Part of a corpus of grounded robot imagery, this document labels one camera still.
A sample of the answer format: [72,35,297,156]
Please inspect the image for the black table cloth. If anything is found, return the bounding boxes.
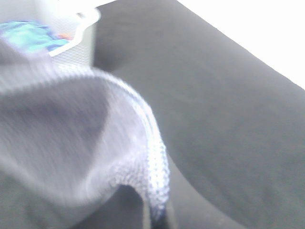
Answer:
[0,0,305,229]

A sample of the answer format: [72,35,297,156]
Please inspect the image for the grey-blue terry towel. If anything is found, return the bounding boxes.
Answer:
[0,40,170,229]

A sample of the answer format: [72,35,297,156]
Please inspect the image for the grey perforated laundry basket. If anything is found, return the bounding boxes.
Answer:
[0,0,101,66]

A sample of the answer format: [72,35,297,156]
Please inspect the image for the light blue cloth in basket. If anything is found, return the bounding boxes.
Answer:
[0,21,70,53]

